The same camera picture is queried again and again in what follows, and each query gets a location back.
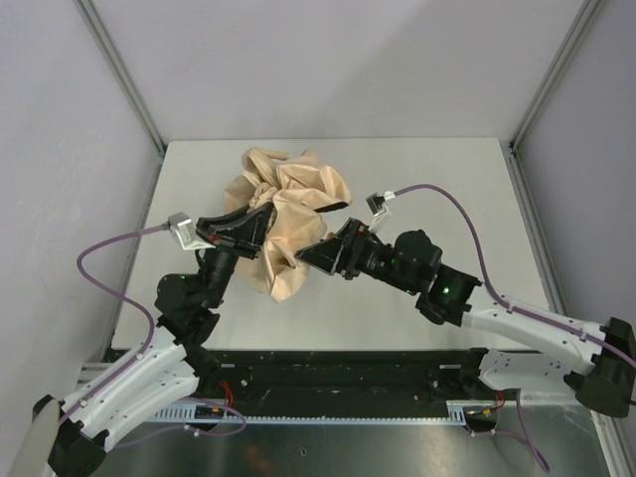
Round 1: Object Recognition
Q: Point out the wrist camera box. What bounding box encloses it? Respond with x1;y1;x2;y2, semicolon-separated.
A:
168;212;207;251
366;191;396;231

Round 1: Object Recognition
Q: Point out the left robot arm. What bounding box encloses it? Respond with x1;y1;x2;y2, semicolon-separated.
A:
34;204;273;476

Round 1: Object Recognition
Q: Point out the grey slotted cable duct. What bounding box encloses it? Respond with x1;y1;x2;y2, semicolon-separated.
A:
148;401;471;426

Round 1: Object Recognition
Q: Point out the left aluminium frame post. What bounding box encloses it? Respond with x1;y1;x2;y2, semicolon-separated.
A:
74;0;167;152

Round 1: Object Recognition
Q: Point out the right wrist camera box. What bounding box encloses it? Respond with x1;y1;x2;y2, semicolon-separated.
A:
366;191;396;231

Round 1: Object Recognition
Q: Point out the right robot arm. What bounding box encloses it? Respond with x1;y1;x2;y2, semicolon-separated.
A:
295;219;635;418

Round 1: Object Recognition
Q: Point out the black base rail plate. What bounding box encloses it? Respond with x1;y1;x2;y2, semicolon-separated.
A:
194;348;516;419

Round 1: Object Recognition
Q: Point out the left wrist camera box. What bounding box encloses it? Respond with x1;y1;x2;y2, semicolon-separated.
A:
168;212;207;251

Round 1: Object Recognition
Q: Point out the beige folding umbrella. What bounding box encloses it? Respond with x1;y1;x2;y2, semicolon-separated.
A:
224;147;352;302

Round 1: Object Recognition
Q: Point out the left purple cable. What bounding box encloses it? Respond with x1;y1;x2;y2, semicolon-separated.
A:
57;225;175;426

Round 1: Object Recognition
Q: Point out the aluminium frame post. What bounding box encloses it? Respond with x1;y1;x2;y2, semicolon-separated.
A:
511;0;607;148
74;0;167;152

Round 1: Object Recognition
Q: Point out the right aluminium frame post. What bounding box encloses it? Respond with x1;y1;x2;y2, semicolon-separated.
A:
511;0;607;148

